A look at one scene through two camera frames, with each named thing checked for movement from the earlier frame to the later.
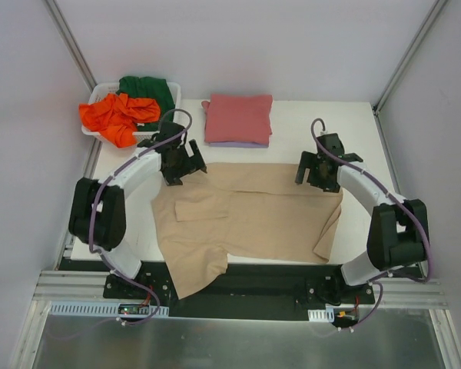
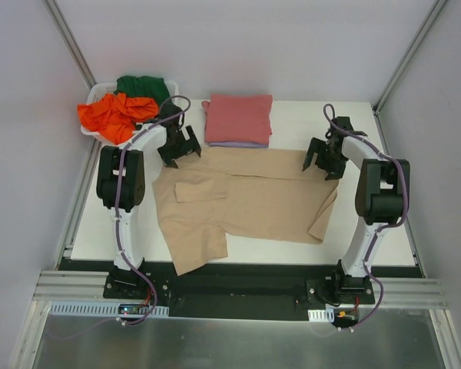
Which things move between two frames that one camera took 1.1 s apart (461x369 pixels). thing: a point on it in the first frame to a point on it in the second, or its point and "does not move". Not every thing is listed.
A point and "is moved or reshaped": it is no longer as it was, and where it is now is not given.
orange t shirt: x=116 y=117 does not move
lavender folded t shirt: x=235 y=144 does not move
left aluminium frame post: x=71 y=42 does not move
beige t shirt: x=239 y=213 is moved or reshaped
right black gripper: x=315 y=173 to x=323 y=157
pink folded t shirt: x=238 y=118 does not move
